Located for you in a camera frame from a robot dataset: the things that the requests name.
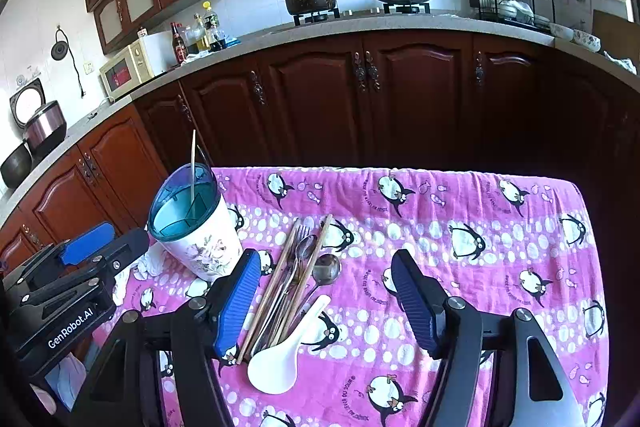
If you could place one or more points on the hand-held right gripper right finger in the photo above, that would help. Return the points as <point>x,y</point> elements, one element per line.
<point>415,302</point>

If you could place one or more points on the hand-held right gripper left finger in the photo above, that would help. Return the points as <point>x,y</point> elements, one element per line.
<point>235,307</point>

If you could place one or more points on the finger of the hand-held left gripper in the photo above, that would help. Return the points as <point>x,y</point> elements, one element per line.
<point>87,242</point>
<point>125,249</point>

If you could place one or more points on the brown wooden chopstick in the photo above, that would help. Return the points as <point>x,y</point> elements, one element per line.
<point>310,267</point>
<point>280,277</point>
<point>265,297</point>

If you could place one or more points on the white floral utensil holder cup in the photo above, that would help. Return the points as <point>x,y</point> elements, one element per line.
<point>210,249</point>

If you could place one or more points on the white ceramic soup spoon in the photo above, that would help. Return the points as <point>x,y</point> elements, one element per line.
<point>272,367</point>

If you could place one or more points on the metal spoon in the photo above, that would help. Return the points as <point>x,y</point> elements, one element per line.
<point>305,248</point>
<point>326,268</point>

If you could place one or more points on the metal fork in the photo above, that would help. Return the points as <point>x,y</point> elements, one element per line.
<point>300,237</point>

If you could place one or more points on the pink penguin printed cloth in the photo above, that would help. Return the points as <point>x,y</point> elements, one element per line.
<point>450,347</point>

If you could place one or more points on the black inner pot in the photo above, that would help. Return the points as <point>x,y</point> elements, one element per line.
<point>15,167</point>

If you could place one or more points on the rice cooker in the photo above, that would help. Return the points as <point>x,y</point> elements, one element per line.
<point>45,129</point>

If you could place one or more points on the cream microwave oven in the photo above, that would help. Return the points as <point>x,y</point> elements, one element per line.
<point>132,67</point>

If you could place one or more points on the dark sauce bottle red label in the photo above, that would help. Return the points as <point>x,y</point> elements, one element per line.
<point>179,49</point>

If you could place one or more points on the wooden base cabinets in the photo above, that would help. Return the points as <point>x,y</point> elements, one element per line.
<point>325,107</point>

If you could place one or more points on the yellow oil bottle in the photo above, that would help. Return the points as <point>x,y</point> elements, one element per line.
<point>200,37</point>

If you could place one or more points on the gas stove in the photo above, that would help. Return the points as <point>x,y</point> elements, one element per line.
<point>320,16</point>

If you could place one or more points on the white bowl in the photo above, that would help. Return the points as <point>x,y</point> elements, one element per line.
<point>561,32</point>

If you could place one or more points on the floral patterned bowl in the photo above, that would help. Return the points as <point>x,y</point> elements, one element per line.
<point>586,41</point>

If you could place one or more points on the white rag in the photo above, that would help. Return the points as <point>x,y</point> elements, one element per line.
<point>620,63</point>

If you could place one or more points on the wooden cutting board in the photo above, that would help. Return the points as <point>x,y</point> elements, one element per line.
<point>612,34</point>

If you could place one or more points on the white wall socket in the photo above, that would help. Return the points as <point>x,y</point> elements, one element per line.
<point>90,68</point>

